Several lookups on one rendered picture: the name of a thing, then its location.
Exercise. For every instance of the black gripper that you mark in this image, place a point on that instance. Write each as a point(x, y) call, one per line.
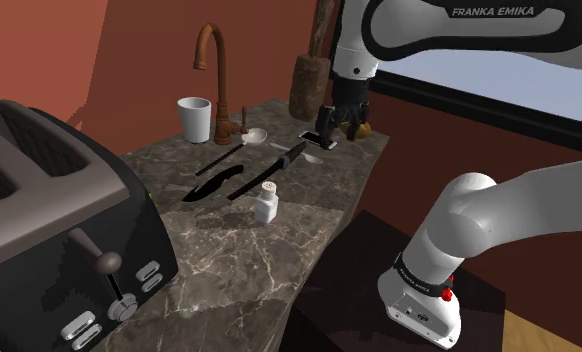
point(349, 92)

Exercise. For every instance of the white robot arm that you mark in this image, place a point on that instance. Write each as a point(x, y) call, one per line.
point(471, 224)

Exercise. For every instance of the yellow-brown round fruit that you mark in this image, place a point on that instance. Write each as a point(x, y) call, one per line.
point(364, 129)

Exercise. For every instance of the black and white phone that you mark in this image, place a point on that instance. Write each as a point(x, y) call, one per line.
point(311, 136)

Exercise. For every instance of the small white spoon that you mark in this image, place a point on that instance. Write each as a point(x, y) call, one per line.
point(312, 157)

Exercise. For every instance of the brown wooden mallet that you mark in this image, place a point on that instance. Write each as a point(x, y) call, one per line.
point(308, 88)

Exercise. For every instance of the white salt shaker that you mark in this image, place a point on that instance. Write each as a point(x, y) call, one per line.
point(266, 207)

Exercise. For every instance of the brown curved faucet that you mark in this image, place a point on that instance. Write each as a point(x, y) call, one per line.
point(220, 83)

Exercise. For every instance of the all-black knife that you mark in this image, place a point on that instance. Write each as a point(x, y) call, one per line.
point(213, 183)

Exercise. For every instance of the white cup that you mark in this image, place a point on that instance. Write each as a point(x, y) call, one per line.
point(194, 119)

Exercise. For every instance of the black-framed window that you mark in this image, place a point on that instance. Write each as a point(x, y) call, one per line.
point(491, 78)

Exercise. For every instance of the dark robot stand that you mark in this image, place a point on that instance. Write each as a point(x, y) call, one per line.
point(349, 292)

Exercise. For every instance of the black and grey toaster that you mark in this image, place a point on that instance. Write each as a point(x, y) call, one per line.
point(52, 219)

